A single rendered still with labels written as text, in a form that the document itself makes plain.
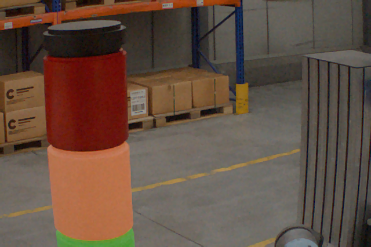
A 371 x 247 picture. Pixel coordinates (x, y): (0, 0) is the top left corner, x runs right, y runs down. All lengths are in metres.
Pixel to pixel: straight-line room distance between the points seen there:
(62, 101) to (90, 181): 0.05
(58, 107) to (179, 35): 10.81
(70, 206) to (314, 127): 1.91
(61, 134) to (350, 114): 1.81
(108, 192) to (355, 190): 1.85
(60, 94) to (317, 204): 1.98
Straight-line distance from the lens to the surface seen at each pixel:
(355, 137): 2.20
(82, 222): 0.44
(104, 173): 0.43
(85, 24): 0.44
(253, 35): 12.09
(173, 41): 11.17
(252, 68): 11.97
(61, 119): 0.42
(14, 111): 8.66
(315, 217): 2.39
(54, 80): 0.42
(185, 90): 9.81
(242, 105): 10.23
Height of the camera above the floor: 2.39
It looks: 14 degrees down
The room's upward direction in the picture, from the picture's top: 1 degrees counter-clockwise
